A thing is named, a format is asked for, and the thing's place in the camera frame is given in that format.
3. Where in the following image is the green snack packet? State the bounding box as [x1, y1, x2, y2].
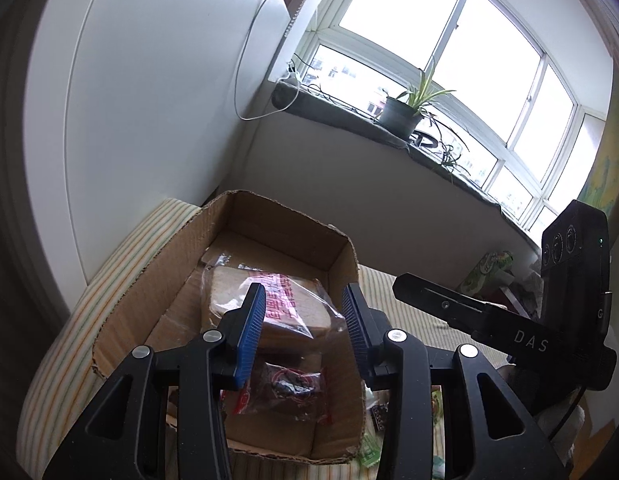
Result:
[356, 434, 381, 467]

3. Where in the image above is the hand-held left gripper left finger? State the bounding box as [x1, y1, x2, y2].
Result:
[42, 282, 268, 480]

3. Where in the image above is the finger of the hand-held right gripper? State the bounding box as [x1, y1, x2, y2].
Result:
[392, 273, 491, 335]

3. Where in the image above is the cardboard box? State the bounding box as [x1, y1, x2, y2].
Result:
[91, 190, 366, 466]

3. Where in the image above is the potted spider plant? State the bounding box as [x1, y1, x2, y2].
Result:
[374, 55, 473, 181]

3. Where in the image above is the black snack packet white print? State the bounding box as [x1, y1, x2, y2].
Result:
[371, 400, 390, 432]

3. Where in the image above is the white framed window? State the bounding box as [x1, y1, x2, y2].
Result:
[284, 0, 610, 233]

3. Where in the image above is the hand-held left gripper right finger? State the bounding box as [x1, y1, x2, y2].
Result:
[341, 282, 573, 480]

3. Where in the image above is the white wardrobe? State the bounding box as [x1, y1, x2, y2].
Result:
[22, 0, 290, 311]

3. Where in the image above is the green printed tissue packet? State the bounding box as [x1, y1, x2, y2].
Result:
[459, 250, 515, 296]

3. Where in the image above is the white cable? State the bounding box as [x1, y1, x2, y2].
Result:
[234, 0, 321, 121]

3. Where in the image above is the brown snack packet red print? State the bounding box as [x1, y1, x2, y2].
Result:
[230, 355, 336, 424]

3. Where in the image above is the sliced bread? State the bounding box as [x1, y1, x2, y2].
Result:
[200, 255, 347, 342]

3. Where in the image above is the black round dish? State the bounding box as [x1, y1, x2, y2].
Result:
[409, 130, 441, 150]

